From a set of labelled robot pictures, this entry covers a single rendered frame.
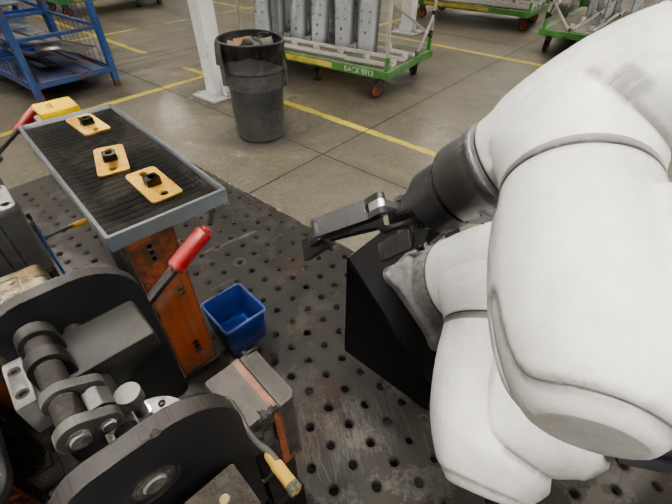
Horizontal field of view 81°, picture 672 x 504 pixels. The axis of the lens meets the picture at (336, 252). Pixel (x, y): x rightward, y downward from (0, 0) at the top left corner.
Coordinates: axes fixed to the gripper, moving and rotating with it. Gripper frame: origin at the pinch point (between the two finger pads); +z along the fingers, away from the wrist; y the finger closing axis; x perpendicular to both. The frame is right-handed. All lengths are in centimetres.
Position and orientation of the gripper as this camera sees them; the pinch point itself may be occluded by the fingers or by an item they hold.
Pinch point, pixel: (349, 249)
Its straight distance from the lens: 57.3
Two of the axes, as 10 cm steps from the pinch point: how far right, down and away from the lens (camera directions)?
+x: -1.5, -9.5, 2.7
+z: -5.3, 3.1, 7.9
